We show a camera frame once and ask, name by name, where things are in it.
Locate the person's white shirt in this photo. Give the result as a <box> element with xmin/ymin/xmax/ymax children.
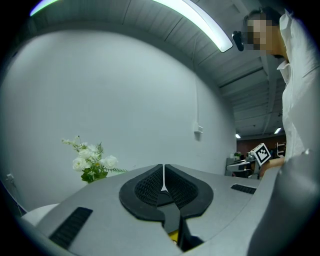
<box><xmin>276</xmin><ymin>8</ymin><xmax>320</xmax><ymax>167</ymax></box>

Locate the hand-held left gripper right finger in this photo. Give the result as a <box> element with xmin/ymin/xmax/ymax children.
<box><xmin>163</xmin><ymin>163</ymin><xmax>215</xmax><ymax>252</ymax></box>

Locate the long ceiling light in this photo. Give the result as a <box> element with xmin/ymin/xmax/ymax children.
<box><xmin>29</xmin><ymin>0</ymin><xmax>234</xmax><ymax>54</ymax></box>

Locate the person's right forearm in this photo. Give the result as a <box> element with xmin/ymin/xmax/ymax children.
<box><xmin>259</xmin><ymin>157</ymin><xmax>286</xmax><ymax>177</ymax></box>

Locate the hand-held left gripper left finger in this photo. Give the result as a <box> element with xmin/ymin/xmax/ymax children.
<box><xmin>119</xmin><ymin>164</ymin><xmax>166</xmax><ymax>223</ymax></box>

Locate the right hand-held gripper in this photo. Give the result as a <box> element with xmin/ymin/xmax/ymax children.
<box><xmin>225</xmin><ymin>142</ymin><xmax>273</xmax><ymax>180</ymax></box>

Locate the person's head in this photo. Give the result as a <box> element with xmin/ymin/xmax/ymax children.
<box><xmin>246</xmin><ymin>6</ymin><xmax>288</xmax><ymax>57</ymax></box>

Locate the white flower bouquet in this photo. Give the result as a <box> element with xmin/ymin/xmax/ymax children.
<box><xmin>60</xmin><ymin>135</ymin><xmax>130</xmax><ymax>185</ymax></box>

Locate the yellow box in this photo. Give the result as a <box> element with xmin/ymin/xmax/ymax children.
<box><xmin>167</xmin><ymin>230</ymin><xmax>180</xmax><ymax>244</ymax></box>

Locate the white wall conduit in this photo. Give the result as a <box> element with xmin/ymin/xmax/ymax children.
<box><xmin>194</xmin><ymin>74</ymin><xmax>201</xmax><ymax>123</ymax></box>

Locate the black head-worn camera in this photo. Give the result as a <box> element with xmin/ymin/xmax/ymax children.
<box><xmin>230</xmin><ymin>29</ymin><xmax>245</xmax><ymax>52</ymax></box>

